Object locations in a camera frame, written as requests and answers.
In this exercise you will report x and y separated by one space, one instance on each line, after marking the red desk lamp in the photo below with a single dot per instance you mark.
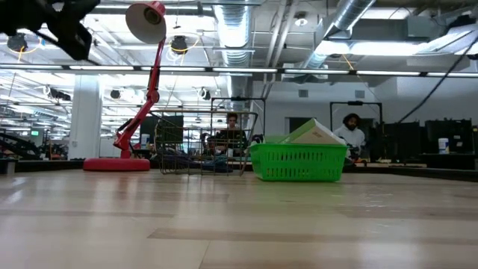
115 164

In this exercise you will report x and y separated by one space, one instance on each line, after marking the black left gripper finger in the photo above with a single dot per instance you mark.
80 6
74 39

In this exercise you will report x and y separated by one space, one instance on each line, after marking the green plastic basket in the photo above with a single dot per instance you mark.
298 164

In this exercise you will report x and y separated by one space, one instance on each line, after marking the green acer box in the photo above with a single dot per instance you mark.
313 135

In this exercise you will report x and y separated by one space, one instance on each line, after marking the white wipes canister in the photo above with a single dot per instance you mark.
443 145

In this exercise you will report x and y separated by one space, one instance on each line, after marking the person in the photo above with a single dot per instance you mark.
232 121
353 136

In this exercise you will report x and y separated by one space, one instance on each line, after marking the black computer monitor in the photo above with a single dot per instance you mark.
450 136

